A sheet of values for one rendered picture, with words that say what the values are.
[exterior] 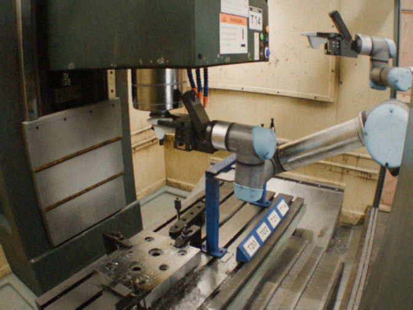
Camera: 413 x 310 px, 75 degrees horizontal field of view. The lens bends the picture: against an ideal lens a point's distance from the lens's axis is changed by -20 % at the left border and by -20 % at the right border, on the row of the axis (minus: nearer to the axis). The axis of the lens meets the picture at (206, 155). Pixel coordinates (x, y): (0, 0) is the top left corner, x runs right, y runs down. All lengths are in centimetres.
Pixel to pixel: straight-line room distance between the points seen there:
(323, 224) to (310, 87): 73
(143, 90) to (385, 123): 60
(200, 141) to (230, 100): 112
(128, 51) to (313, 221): 130
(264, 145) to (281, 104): 109
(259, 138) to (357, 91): 105
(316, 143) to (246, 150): 19
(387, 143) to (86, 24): 83
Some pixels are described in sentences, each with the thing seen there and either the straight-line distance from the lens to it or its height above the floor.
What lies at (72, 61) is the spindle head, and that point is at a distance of 104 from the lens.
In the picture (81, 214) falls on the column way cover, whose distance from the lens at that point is 139.
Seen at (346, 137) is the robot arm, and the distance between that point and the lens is 81.
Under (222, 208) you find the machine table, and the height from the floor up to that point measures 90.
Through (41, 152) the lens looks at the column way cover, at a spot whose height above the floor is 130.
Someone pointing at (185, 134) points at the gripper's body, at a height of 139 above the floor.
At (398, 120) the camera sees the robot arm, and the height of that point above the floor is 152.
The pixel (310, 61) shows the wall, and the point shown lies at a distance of 176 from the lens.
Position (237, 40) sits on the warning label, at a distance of 88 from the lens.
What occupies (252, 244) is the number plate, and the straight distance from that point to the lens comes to 120.
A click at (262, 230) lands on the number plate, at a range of 128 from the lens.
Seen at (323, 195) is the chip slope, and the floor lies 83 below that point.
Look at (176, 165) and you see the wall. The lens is 233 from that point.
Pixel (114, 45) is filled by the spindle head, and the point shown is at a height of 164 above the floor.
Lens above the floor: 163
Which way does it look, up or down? 20 degrees down
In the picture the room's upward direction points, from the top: 1 degrees counter-clockwise
